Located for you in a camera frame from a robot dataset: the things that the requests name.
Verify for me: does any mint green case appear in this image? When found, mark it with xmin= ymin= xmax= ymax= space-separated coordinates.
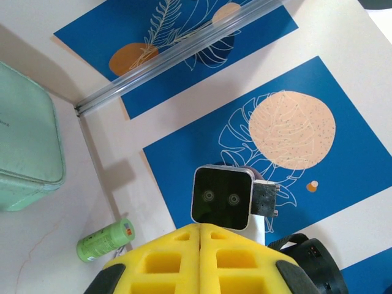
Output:
xmin=0 ymin=61 xmax=67 ymax=212

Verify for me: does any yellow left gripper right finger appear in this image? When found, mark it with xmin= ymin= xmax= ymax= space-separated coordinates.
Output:
xmin=200 ymin=222 xmax=319 ymax=294

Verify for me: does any blue mat with peach circle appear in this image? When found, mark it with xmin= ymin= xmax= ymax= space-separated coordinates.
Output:
xmin=142 ymin=55 xmax=392 ymax=243

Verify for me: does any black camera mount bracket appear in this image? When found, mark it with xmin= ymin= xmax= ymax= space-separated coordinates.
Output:
xmin=251 ymin=179 xmax=281 ymax=219

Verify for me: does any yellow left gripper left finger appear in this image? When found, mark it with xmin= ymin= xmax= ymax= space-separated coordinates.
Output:
xmin=84 ymin=223 xmax=202 ymax=294

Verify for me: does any green cylindrical tube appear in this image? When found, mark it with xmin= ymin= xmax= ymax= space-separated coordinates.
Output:
xmin=76 ymin=218 xmax=136 ymax=263

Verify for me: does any blue mat with orange circle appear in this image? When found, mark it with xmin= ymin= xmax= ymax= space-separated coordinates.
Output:
xmin=53 ymin=0 xmax=300 ymax=121

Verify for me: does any black square wrist camera box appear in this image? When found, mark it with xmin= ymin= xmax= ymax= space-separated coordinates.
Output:
xmin=190 ymin=164 xmax=255 ymax=232

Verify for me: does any clear plastic rail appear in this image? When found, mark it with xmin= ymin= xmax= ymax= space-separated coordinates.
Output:
xmin=74 ymin=0 xmax=290 ymax=117

